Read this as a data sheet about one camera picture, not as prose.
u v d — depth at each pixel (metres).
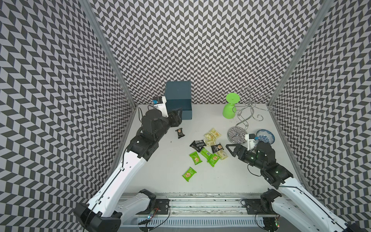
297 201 0.48
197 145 0.91
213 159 0.89
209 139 0.97
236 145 0.68
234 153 0.67
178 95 0.95
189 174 0.83
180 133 1.00
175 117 0.58
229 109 0.79
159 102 0.56
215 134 1.01
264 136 0.99
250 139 0.70
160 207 0.72
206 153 0.92
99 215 0.36
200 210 0.72
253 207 0.73
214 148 0.94
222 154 0.89
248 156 0.66
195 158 0.89
